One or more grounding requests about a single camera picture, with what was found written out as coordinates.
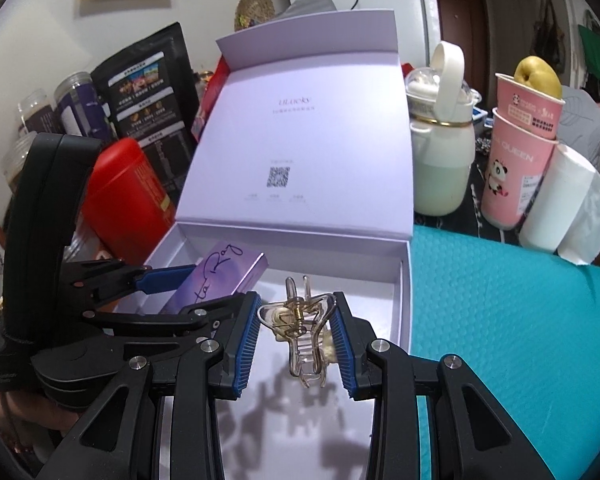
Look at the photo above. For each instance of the small blue box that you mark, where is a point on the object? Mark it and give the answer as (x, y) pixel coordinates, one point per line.
(482, 117)

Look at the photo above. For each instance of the yellow pear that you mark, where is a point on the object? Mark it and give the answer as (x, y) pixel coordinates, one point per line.
(535, 75)

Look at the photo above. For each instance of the red packet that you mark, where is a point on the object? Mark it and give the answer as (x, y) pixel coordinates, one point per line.
(215, 85)

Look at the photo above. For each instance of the black snack bag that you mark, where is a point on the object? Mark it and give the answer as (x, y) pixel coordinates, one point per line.
(145, 85)

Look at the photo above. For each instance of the teal bubble mat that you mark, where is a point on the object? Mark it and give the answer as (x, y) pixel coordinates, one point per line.
(505, 335)

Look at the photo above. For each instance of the pink panda paper cup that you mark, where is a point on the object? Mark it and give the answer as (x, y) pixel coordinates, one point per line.
(510, 180)

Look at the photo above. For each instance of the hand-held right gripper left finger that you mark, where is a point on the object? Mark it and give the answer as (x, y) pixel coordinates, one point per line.
(242, 345)

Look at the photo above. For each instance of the woven straw fan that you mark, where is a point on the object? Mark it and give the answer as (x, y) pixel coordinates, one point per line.
(255, 5)

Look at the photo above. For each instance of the dark hanging bag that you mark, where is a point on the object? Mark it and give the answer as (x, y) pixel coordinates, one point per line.
(547, 35)

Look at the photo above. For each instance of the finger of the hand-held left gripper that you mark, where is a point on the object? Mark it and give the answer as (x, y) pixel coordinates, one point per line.
(205, 316)
(165, 276)

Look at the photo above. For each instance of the clear hair claw clip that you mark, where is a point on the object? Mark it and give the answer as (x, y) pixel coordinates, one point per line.
(296, 317)

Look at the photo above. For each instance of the red canister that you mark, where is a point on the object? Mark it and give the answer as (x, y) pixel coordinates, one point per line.
(130, 195)

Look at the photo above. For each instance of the white refrigerator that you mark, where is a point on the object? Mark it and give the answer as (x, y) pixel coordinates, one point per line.
(410, 20)

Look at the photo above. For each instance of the clear jar with dark contents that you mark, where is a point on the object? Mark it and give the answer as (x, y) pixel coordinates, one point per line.
(37, 115)

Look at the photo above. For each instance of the person's left hand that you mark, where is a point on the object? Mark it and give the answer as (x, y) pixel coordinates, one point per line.
(30, 417)

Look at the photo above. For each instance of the clear plastic jar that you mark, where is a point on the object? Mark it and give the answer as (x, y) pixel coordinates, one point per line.
(17, 160)

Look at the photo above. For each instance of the green cloth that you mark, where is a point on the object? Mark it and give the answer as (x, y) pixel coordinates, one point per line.
(597, 55)

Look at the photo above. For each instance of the grey leaf print cloth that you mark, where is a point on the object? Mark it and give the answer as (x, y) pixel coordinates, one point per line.
(585, 120)

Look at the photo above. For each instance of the brown door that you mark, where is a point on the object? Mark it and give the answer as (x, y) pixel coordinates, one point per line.
(455, 20)

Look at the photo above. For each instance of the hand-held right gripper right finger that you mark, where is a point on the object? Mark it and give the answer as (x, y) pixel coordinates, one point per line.
(342, 350)

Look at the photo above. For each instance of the mint green water bottle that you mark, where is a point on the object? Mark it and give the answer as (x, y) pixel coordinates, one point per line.
(440, 175)

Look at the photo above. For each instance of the small purple box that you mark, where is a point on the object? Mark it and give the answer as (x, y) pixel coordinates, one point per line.
(230, 270)

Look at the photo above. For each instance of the lavender gift box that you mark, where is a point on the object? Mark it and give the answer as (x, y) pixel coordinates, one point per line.
(300, 135)

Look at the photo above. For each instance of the white paper towel roll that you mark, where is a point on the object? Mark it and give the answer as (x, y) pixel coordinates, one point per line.
(550, 200)

